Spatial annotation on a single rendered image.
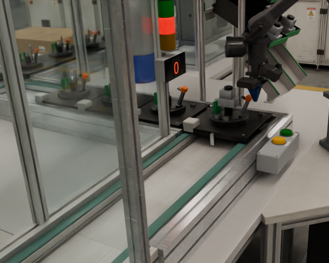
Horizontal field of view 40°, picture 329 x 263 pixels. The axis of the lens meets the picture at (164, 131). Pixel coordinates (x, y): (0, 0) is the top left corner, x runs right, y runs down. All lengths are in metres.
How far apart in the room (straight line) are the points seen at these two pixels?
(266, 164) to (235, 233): 0.29
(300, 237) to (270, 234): 1.35
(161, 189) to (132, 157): 0.56
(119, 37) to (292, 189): 0.89
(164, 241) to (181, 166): 0.44
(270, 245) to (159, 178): 0.38
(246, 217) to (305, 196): 0.21
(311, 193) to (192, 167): 0.36
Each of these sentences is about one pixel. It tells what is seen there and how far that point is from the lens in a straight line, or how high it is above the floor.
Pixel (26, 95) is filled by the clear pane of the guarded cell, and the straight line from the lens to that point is 0.59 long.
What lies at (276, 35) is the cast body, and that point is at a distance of 1.77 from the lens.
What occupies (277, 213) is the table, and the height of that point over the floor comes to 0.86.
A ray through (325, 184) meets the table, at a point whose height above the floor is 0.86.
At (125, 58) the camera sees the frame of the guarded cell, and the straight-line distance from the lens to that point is 0.72.
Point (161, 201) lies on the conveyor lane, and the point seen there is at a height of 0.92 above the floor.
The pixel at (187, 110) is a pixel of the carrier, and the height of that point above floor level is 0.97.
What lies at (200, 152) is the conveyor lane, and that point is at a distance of 1.53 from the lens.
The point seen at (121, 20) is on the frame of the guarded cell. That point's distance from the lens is 0.70.
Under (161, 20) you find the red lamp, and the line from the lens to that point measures 1.41.
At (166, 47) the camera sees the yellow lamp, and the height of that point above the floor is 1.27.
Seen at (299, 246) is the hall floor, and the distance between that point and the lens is 2.65.
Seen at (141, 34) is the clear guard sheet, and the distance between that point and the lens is 1.38.
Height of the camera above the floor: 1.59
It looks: 23 degrees down
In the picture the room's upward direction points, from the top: 4 degrees counter-clockwise
